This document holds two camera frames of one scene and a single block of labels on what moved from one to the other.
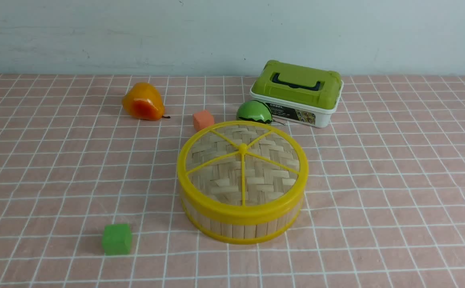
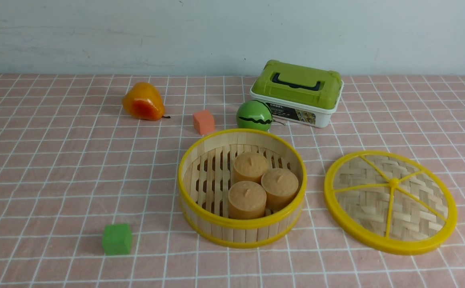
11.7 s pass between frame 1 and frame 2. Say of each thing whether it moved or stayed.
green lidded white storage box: stayed
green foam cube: stayed
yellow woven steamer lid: moved
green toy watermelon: stayed
